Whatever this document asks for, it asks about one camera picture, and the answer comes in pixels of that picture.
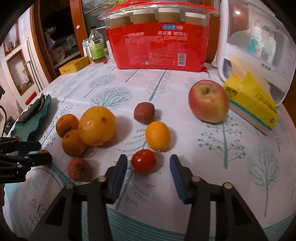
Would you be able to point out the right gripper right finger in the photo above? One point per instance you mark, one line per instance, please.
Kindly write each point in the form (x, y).
(234, 219)

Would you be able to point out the red apple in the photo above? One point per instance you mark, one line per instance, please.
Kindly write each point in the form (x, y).
(208, 101)

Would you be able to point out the tree print tablecloth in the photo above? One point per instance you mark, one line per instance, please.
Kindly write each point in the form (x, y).
(260, 167)

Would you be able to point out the white clear-lid appliance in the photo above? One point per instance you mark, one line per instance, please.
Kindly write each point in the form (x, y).
(258, 38)

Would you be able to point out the yellow tin box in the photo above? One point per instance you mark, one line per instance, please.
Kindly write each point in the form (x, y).
(74, 66)

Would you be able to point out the wrinkled dark red fruit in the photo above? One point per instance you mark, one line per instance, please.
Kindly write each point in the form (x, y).
(144, 112)

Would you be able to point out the yellow tissue pack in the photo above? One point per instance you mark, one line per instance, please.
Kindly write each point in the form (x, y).
(250, 97)

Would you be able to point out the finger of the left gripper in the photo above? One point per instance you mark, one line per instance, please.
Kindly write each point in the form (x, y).
(9, 145)
(15, 168)

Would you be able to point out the dark green scalloped plate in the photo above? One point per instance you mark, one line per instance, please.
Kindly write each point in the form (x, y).
(30, 130)

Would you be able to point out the green label glass bottle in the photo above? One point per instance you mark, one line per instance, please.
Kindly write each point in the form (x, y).
(96, 45)

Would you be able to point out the red cherry tomato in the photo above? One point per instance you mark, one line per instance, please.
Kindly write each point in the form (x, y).
(144, 161)
(45, 151)

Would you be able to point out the red paper cup package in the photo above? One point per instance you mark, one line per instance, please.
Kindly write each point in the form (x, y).
(169, 35)

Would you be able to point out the blackened banana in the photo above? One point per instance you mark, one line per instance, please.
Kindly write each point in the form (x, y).
(32, 110)

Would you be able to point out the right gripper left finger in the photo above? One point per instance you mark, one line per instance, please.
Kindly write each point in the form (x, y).
(63, 218)

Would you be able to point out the small tangerine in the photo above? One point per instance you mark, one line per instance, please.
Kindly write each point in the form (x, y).
(72, 144)
(66, 123)

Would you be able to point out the yellow kumquat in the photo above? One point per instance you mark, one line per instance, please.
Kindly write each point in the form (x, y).
(158, 136)

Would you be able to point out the large yellow orange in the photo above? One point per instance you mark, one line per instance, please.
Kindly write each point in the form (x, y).
(97, 126)

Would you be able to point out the shrivelled brown fruit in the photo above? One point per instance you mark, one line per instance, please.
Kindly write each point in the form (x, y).
(79, 170)

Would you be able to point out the red lid jar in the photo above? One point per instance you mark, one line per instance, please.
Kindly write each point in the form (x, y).
(30, 98)

